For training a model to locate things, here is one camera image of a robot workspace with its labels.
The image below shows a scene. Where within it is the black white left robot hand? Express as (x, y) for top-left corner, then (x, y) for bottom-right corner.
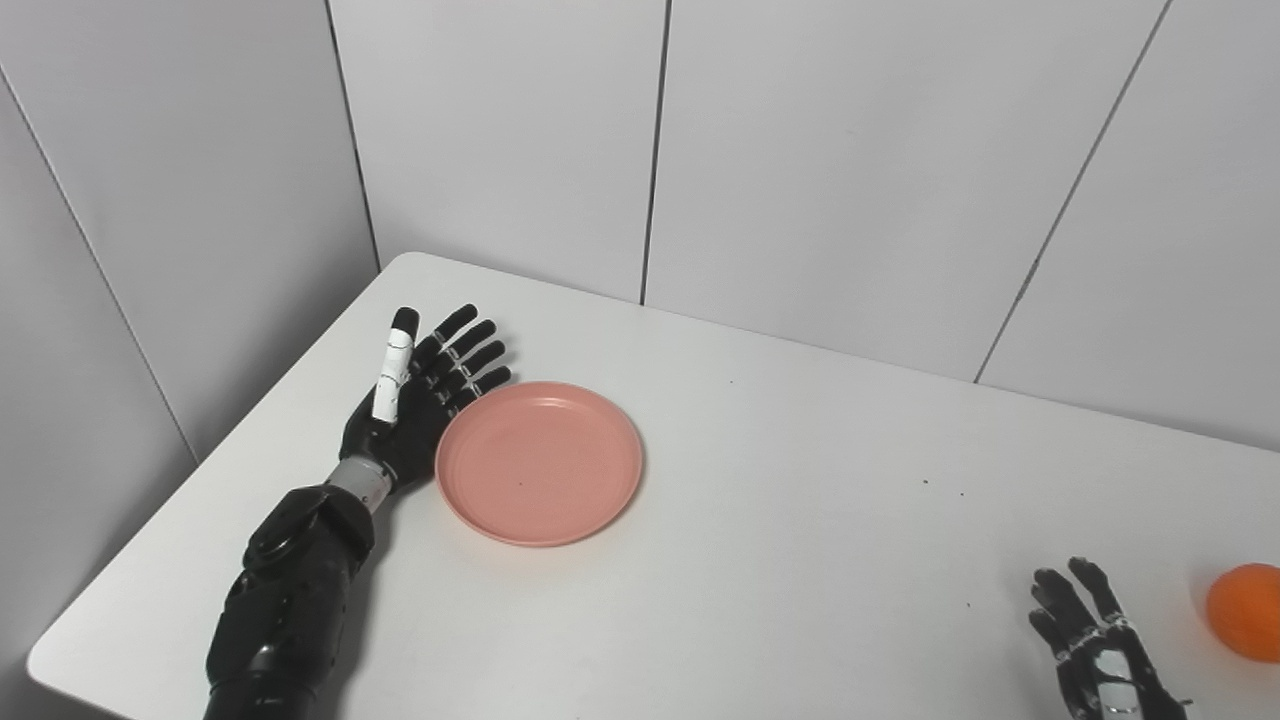
(338, 305), (513, 493)

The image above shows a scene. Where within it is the pink round plate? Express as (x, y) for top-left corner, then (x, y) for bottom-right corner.
(434, 380), (645, 548)

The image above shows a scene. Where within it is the orange fruit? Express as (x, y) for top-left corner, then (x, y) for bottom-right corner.
(1205, 563), (1280, 663)

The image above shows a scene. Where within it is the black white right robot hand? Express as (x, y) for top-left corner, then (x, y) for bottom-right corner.
(1028, 557), (1191, 720)

